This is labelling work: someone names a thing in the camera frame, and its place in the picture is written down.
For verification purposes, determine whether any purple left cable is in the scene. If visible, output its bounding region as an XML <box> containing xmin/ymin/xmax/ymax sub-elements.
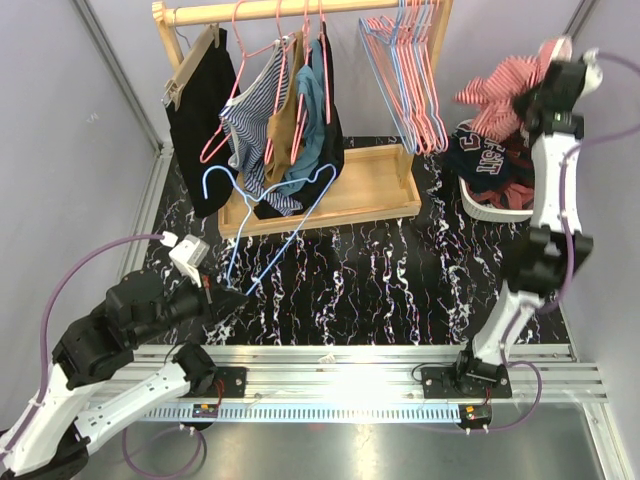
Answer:
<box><xmin>0</xmin><ymin>233</ymin><xmax>169</xmax><ymax>451</ymax></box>

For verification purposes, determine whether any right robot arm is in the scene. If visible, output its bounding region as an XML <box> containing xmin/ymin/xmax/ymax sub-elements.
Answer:
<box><xmin>443</xmin><ymin>56</ymin><xmax>603</xmax><ymax>398</ymax></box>

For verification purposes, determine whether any brown tank top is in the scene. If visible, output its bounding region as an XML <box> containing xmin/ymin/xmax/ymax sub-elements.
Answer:
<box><xmin>265</xmin><ymin>31</ymin><xmax>304</xmax><ymax>184</ymax></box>

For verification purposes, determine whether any black skirt on rack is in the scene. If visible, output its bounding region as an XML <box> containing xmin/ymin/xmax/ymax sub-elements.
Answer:
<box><xmin>165</xmin><ymin>29</ymin><xmax>236</xmax><ymax>219</ymax></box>

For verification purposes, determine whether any wooden clothes rack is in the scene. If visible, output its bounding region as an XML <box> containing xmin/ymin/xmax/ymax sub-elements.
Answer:
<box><xmin>152</xmin><ymin>1</ymin><xmax>422</xmax><ymax>238</ymax></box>

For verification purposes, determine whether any wooden clip hanger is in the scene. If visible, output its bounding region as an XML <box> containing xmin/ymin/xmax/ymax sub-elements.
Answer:
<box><xmin>161</xmin><ymin>23</ymin><xmax>220</xmax><ymax>109</ymax></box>

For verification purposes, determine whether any white perforated plastic basket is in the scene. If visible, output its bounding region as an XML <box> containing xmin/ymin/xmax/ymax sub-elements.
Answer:
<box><xmin>446</xmin><ymin>120</ymin><xmax>535</xmax><ymax>212</ymax></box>

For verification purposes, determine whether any maroon tank top grey trim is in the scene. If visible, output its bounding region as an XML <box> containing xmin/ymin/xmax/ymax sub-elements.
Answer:
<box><xmin>469</xmin><ymin>183</ymin><xmax>534</xmax><ymax>211</ymax></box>

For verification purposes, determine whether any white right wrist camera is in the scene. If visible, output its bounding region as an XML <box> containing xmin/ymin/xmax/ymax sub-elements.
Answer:
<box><xmin>580</xmin><ymin>48</ymin><xmax>604</xmax><ymax>97</ymax></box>

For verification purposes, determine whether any navy tank top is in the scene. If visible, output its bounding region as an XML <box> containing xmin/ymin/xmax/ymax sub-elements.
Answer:
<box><xmin>443</xmin><ymin>120</ymin><xmax>535</xmax><ymax>194</ymax></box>

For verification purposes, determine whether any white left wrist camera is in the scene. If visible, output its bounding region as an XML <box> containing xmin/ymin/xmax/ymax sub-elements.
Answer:
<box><xmin>160</xmin><ymin>231</ymin><xmax>210</xmax><ymax>288</ymax></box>

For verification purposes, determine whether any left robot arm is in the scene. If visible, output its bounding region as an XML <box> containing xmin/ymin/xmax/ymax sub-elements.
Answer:
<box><xmin>1</xmin><ymin>270</ymin><xmax>248</xmax><ymax>479</ymax></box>

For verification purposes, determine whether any pink hanger striped top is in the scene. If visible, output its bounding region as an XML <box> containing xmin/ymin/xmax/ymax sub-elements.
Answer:
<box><xmin>199</xmin><ymin>0</ymin><xmax>296</xmax><ymax>164</ymax></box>

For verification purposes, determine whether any black marble pattern mat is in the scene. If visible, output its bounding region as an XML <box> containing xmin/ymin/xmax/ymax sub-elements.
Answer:
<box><xmin>154</xmin><ymin>157</ymin><xmax>525</xmax><ymax>346</ymax></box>

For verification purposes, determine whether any bundle of empty pink hangers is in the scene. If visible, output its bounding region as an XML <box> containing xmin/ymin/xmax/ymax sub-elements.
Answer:
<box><xmin>359</xmin><ymin>1</ymin><xmax>448</xmax><ymax>155</ymax></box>

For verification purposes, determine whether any blue white striped tank top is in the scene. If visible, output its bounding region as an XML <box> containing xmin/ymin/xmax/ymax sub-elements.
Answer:
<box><xmin>220</xmin><ymin>35</ymin><xmax>301</xmax><ymax>216</ymax></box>

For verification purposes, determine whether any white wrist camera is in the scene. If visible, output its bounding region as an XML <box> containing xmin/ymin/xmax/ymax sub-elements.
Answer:
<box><xmin>580</xmin><ymin>48</ymin><xmax>604</xmax><ymax>97</ymax></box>
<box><xmin>160</xmin><ymin>231</ymin><xmax>210</xmax><ymax>288</ymax></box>

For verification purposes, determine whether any teal tank top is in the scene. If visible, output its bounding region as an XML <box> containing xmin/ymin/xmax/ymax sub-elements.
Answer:
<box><xmin>278</xmin><ymin>39</ymin><xmax>326</xmax><ymax>196</ymax></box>

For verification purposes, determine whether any red white striped tank top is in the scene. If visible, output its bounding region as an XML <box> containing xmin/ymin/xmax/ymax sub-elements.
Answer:
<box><xmin>453</xmin><ymin>36</ymin><xmax>573</xmax><ymax>142</ymax></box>

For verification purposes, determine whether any pink hanger black garment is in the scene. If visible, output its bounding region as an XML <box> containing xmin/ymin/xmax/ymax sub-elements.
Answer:
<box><xmin>317</xmin><ymin>0</ymin><xmax>331</xmax><ymax>125</ymax></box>

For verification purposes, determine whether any aluminium mounting rail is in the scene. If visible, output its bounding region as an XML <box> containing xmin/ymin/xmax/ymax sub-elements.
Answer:
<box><xmin>89</xmin><ymin>344</ymin><xmax>609</xmax><ymax>426</ymax></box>

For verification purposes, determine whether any pink hanger brown top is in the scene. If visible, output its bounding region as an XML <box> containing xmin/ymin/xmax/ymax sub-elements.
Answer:
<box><xmin>264</xmin><ymin>1</ymin><xmax>310</xmax><ymax>166</ymax></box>

